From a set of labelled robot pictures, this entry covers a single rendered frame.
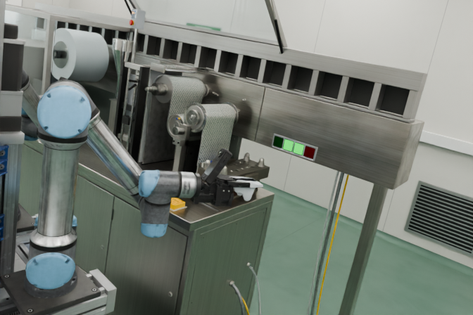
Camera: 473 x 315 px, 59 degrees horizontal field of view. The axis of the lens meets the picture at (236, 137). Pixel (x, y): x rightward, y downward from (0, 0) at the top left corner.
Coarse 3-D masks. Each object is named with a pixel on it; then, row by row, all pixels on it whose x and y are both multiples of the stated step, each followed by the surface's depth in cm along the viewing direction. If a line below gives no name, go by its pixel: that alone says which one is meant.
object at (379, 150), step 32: (224, 96) 232; (256, 96) 219; (288, 96) 208; (256, 128) 220; (288, 128) 209; (320, 128) 199; (352, 128) 189; (384, 128) 181; (416, 128) 183; (320, 160) 200; (352, 160) 190; (384, 160) 182
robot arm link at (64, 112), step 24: (48, 96) 97; (72, 96) 98; (48, 120) 96; (72, 120) 98; (48, 144) 100; (72, 144) 101; (48, 168) 103; (72, 168) 105; (48, 192) 104; (72, 192) 107; (48, 216) 105; (72, 216) 110; (48, 240) 106; (72, 240) 110; (48, 264) 106; (72, 264) 109; (48, 288) 109
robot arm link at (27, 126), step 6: (24, 120) 179; (30, 120) 179; (24, 126) 179; (30, 126) 178; (24, 132) 180; (30, 132) 179; (36, 132) 178; (24, 138) 180; (30, 138) 181; (36, 138) 183
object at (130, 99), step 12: (120, 72) 212; (144, 72) 204; (120, 84) 213; (132, 84) 212; (144, 84) 206; (120, 96) 214; (132, 96) 213; (144, 96) 208; (120, 108) 216; (132, 108) 210; (120, 120) 219; (132, 120) 212; (120, 132) 217; (132, 132) 210; (132, 144) 211; (132, 156) 213
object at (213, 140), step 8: (224, 128) 212; (232, 128) 218; (208, 136) 204; (216, 136) 209; (224, 136) 214; (208, 144) 206; (216, 144) 211; (224, 144) 216; (200, 152) 202; (208, 152) 208; (216, 152) 213; (200, 160) 204
